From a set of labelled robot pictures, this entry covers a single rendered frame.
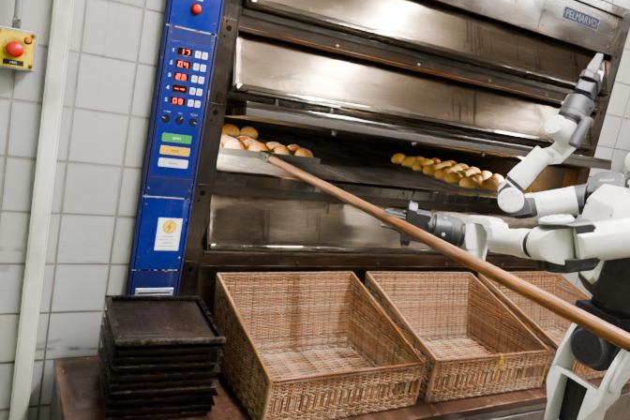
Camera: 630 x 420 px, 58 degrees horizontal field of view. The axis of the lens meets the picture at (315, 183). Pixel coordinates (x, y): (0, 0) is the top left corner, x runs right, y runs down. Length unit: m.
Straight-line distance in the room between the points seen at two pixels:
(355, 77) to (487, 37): 0.62
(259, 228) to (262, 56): 0.57
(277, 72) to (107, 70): 0.53
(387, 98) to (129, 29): 0.92
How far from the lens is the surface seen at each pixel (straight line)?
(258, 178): 1.93
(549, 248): 1.44
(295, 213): 2.04
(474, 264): 1.35
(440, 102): 2.29
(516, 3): 2.53
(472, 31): 2.38
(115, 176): 1.79
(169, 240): 1.85
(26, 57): 1.65
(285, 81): 1.90
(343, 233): 2.15
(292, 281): 2.07
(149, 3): 1.76
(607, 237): 1.43
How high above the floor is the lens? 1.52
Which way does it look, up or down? 10 degrees down
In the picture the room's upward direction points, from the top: 11 degrees clockwise
